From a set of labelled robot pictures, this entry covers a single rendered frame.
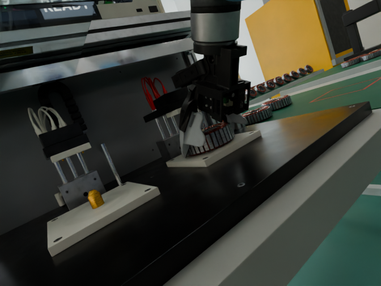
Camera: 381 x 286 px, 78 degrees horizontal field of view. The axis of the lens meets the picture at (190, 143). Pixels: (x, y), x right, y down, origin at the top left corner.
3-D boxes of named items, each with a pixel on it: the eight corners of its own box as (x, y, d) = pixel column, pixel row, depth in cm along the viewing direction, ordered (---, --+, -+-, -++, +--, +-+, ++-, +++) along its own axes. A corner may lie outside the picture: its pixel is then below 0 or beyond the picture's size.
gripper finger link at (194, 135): (189, 167, 40) (210, 117, 39) (169, 152, 44) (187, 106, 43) (200, 168, 43) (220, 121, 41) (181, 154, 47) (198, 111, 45)
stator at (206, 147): (246, 134, 47) (240, 117, 47) (203, 156, 42) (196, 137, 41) (214, 139, 57) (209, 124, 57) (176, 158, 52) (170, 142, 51)
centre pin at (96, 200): (105, 203, 37) (98, 188, 36) (93, 209, 36) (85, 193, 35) (103, 201, 38) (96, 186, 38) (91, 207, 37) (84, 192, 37)
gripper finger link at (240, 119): (248, 141, 50) (234, 114, 43) (227, 131, 54) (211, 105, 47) (257, 130, 50) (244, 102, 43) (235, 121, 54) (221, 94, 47)
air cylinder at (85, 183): (107, 193, 49) (96, 169, 49) (70, 212, 45) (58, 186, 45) (102, 191, 54) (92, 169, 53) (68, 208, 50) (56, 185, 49)
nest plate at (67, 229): (160, 193, 35) (157, 186, 35) (51, 257, 27) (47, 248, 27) (130, 186, 47) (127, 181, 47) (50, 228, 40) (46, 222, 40)
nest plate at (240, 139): (261, 135, 47) (259, 129, 47) (206, 167, 39) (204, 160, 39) (215, 142, 60) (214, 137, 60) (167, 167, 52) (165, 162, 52)
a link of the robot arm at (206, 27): (180, 12, 36) (217, 8, 40) (182, 45, 38) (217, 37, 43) (214, 13, 31) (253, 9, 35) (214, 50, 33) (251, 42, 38)
